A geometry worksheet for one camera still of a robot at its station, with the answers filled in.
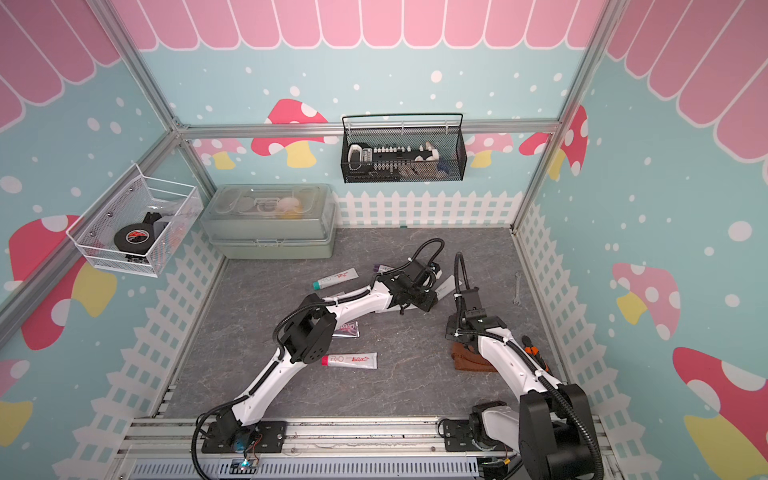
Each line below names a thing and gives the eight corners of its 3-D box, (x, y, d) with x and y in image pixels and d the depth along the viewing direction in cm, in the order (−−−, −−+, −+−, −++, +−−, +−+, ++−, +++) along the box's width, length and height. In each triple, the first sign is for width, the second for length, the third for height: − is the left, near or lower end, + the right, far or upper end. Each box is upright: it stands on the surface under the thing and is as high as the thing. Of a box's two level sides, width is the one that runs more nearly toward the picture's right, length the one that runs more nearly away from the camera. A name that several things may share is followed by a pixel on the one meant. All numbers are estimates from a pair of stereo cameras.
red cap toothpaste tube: (322, 368, 87) (320, 365, 85) (324, 355, 90) (322, 352, 88) (378, 368, 87) (378, 365, 85) (378, 355, 90) (378, 352, 88)
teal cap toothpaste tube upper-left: (314, 292, 104) (313, 289, 102) (312, 285, 106) (311, 282, 104) (358, 277, 108) (357, 273, 106) (355, 270, 110) (354, 266, 108)
